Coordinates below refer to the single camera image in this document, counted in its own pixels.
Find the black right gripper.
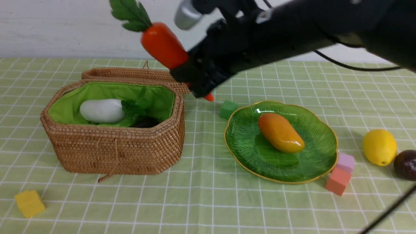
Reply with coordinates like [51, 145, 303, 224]
[170, 0, 270, 98]

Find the orange toy carrot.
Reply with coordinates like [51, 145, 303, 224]
[109, 0, 215, 102]

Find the orange toy mango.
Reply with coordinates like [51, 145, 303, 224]
[258, 113, 305, 153]

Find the purple toy eggplant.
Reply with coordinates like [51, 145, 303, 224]
[131, 116, 160, 128]

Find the green toy cucumber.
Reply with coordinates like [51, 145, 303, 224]
[87, 120, 134, 127]

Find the white toy radish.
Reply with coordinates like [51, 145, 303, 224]
[79, 99, 150, 124]

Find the yellow toy lemon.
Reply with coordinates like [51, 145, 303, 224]
[362, 129, 398, 166]

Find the dark purple passion fruit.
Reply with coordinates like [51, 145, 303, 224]
[393, 149, 416, 182]

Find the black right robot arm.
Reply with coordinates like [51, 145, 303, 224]
[170, 0, 416, 98]

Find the green foam cube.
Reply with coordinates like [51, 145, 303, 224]
[219, 100, 238, 120]

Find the green glass leaf plate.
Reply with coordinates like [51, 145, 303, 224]
[223, 100, 338, 185]

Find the woven wicker basket lid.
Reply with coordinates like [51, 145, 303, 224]
[81, 61, 190, 95]

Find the pink foam cube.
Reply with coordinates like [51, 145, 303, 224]
[336, 153, 355, 174]

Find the salmon foam cube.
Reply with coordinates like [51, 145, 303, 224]
[325, 167, 352, 197]

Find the woven wicker basket green lining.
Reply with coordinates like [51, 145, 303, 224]
[40, 80, 186, 183]

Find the yellow foam cube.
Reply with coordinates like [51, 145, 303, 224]
[15, 190, 46, 219]

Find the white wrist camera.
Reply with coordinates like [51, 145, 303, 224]
[174, 0, 203, 31]

